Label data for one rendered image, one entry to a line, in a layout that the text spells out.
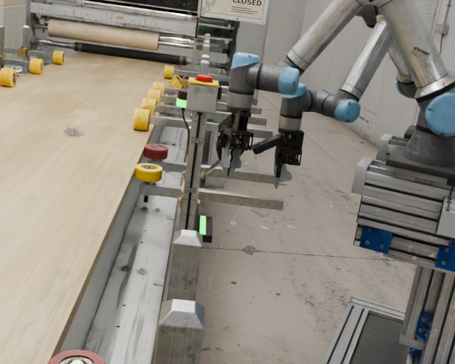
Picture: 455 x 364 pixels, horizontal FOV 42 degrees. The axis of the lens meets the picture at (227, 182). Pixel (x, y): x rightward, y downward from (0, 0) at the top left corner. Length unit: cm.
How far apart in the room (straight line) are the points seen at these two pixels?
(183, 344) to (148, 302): 115
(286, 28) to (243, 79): 933
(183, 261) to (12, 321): 36
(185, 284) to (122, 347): 72
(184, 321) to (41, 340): 49
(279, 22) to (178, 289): 1032
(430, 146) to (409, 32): 35
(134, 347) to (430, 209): 93
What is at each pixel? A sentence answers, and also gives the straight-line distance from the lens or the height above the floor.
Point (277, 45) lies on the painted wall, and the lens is 1099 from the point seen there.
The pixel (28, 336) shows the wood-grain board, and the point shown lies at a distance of 95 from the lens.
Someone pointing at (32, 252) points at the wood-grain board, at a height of 90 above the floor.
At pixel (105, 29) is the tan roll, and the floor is 109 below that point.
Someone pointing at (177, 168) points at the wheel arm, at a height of 84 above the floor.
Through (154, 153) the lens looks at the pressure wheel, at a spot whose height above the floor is 89.
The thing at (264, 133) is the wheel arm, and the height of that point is 95.
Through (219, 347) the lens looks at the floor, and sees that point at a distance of 263.
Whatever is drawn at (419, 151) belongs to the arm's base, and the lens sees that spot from 179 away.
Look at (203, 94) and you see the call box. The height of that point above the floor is 119.
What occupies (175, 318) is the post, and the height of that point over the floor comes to 117.
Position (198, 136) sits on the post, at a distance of 142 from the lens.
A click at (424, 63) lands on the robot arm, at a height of 132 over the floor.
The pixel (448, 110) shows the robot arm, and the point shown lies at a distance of 163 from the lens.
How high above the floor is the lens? 141
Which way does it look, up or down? 17 degrees down
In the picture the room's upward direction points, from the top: 8 degrees clockwise
